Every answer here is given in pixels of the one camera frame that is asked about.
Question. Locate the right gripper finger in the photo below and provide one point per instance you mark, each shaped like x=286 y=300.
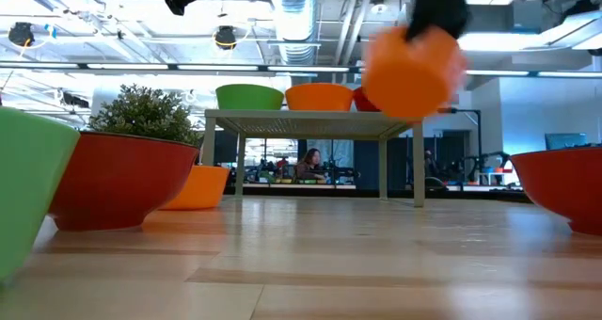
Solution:
x=454 y=21
x=421 y=23

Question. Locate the orange plastic bowl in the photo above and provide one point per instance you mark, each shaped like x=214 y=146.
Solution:
x=320 y=99
x=207 y=188
x=409 y=80

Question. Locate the red strawberry print bowl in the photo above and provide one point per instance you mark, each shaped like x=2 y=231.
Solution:
x=564 y=188
x=364 y=102
x=122 y=183

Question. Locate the green plastic bowl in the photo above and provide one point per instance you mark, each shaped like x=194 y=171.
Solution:
x=28 y=183
x=249 y=99

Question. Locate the black background robot arm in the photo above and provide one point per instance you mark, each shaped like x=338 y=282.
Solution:
x=484 y=162

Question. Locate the white ceiling dome sensor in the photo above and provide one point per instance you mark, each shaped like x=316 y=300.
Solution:
x=379 y=7

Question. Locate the long ceiling light strip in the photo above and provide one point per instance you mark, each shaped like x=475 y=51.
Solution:
x=141 y=67

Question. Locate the black metal stand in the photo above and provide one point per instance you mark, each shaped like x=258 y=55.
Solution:
x=475 y=115

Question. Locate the green artificial shrub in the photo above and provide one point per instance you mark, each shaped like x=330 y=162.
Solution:
x=146 y=113

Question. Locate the person seated in shadow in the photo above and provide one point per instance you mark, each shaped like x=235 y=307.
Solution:
x=430 y=164

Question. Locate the pale green perforated metal shelf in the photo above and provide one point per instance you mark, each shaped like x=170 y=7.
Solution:
x=305 y=117

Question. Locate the white cart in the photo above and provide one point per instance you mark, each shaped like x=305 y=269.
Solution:
x=496 y=176

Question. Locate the person seated behind shelf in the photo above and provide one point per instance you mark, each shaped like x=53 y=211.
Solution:
x=310 y=167

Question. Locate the background work table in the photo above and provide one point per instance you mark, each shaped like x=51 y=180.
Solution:
x=301 y=185

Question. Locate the ribbed silver ventilation duct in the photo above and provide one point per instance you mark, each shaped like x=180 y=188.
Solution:
x=295 y=23

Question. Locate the dark wall monitor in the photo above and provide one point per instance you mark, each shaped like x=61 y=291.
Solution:
x=566 y=141

